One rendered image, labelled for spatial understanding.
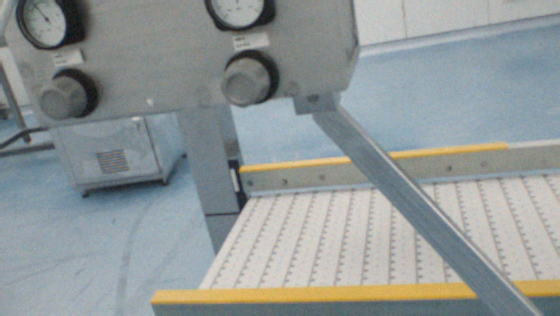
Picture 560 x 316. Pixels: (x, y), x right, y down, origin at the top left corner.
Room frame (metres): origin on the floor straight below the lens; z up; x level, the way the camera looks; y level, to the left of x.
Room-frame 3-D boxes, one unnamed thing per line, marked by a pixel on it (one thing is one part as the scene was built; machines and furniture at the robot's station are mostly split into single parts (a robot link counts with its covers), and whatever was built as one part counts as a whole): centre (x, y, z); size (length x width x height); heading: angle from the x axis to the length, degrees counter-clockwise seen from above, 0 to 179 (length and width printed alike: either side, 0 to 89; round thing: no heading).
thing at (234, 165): (0.65, 0.07, 0.77); 0.02 x 0.01 x 0.20; 74
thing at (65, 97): (0.32, 0.13, 1.05); 0.03 x 0.02 x 0.04; 74
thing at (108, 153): (3.04, 0.96, 0.38); 0.63 x 0.57 x 0.76; 82
